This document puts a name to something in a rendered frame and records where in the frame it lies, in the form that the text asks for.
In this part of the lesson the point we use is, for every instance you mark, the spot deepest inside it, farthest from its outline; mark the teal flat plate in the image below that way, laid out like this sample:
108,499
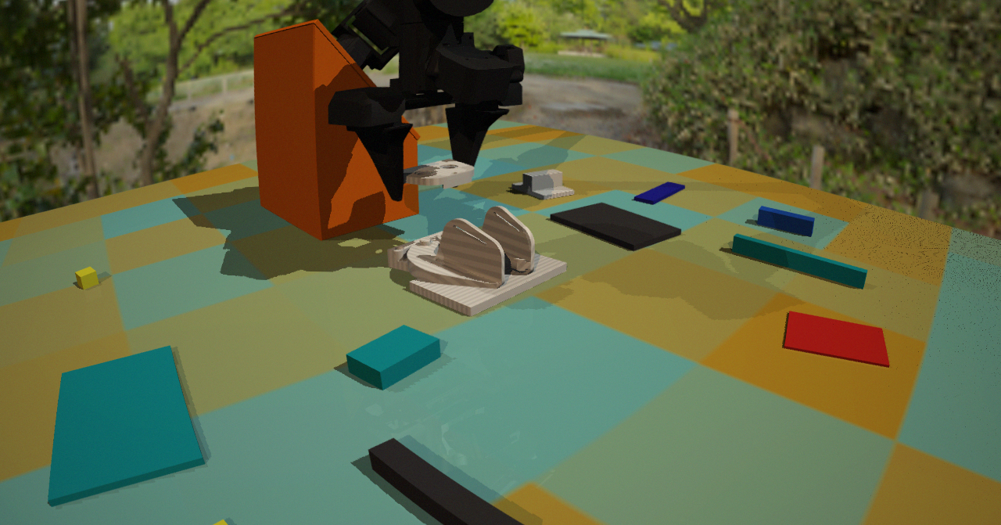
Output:
119,423

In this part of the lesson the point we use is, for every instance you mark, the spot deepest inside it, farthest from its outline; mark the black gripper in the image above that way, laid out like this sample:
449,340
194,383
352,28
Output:
375,113

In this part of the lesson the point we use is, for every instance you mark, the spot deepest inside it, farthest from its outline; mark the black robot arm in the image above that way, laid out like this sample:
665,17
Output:
469,75

